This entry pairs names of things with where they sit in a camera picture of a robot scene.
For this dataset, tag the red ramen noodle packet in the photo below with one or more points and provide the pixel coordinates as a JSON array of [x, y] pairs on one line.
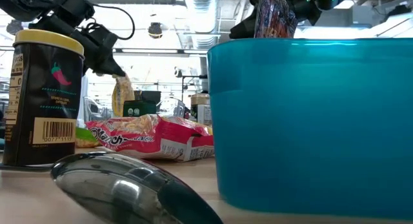
[[145, 137]]

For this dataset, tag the blue plastic bin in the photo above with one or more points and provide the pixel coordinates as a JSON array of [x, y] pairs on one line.
[[306, 137]]

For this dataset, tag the beige paper cup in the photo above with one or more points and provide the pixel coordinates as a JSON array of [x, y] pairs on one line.
[[201, 114]]

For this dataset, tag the brown taco mix packet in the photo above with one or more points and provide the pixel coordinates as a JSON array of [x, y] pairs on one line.
[[274, 17]]

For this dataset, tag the yellow noodle packet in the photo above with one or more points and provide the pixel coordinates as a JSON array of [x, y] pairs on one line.
[[122, 95]]

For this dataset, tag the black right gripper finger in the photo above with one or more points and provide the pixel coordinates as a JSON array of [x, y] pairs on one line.
[[246, 28]]

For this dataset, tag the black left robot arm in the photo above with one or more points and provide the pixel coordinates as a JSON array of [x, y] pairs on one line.
[[38, 3]]

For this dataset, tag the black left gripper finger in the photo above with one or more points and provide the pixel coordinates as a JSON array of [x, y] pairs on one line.
[[106, 66]]

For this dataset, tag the silver air duct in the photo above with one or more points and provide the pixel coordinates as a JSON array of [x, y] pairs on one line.
[[203, 11]]

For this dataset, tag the brown spice can yellow lid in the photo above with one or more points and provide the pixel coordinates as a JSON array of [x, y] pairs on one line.
[[42, 104]]

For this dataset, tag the black screen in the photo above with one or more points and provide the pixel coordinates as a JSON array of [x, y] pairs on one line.
[[148, 95]]

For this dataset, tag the black ceiling lamp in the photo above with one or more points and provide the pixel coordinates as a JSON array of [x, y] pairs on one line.
[[14, 27], [155, 30]]

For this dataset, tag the green snack packet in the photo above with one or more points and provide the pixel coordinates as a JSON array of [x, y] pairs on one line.
[[84, 137]]

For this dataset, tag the green spice tin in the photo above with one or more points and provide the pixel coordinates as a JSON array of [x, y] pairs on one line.
[[138, 109]]

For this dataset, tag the dark shiny metal spoon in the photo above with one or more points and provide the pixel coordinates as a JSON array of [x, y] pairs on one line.
[[122, 191]]

